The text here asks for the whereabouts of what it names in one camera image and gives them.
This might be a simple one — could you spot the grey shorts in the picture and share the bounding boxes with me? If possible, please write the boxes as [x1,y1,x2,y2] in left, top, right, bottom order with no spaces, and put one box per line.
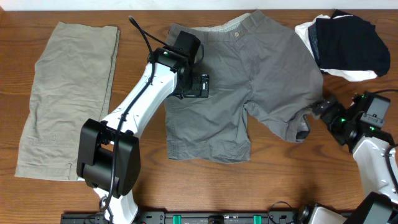
[164,11,323,163]

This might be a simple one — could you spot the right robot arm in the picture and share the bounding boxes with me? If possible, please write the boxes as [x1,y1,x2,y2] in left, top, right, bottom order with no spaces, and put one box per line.
[296,91,397,224]

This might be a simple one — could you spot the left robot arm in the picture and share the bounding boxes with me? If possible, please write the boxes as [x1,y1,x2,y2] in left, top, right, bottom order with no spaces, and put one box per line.
[77,44,209,223]

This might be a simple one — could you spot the black garment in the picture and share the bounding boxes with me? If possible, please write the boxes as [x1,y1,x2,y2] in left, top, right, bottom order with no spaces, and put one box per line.
[308,9,391,77]

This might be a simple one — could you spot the white garment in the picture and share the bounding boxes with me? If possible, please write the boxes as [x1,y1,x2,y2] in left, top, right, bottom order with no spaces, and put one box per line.
[294,14,377,82]

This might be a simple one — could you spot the khaki folded shorts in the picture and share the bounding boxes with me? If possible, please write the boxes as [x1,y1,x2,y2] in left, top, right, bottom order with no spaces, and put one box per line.
[15,22,120,181]

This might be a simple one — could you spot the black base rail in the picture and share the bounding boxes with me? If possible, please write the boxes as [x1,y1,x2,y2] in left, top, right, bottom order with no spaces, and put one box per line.
[60,201,312,224]

